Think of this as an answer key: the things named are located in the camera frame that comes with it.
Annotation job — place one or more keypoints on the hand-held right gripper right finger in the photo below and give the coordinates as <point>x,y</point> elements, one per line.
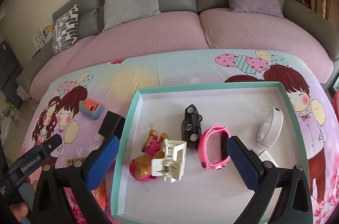
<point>243,163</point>

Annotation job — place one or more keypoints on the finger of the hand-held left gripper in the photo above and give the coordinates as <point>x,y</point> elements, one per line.
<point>51,144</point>

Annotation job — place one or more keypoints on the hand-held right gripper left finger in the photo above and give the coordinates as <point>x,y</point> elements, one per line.
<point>103,160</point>

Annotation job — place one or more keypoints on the black power adapter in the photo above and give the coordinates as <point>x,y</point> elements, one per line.
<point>110,122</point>

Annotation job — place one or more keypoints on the brown toy dog pink outfit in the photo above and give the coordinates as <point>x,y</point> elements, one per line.
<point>143,168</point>

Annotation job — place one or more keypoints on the pink wristwatch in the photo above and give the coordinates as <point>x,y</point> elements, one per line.
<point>206,144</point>

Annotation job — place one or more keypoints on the teal cardboard tray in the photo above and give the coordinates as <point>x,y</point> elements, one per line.
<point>238,112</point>

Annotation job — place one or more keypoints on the white wristband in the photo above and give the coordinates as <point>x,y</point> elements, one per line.
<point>272,120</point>

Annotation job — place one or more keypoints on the pink and teal utility knife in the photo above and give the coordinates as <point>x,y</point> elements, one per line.
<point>91,110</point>

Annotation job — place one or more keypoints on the black toy car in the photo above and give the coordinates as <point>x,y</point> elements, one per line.
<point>190,123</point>

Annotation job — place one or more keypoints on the cream plastic clamp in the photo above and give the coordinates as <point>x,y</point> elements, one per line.
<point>172,160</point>

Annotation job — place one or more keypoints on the person's left hand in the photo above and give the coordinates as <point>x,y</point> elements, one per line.
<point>19,212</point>

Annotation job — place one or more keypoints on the white lace cloth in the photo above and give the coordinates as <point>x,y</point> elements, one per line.
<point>23,94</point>

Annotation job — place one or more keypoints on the dark grey cabinet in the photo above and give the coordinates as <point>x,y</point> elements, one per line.
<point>8,72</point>

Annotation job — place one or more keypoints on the printed cartoon blanket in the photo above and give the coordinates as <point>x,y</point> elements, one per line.
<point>185,67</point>

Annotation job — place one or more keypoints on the black and white patterned pillow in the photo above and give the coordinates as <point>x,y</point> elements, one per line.
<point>65,30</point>

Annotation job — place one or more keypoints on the yellow picture book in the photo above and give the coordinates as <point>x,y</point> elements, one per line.
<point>48,29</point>

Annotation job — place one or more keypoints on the pink quilted sofa cover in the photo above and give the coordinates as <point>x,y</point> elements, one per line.
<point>251,30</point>
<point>132,41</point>

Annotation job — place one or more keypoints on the white photo frame rack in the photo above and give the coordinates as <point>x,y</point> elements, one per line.
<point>39,39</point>

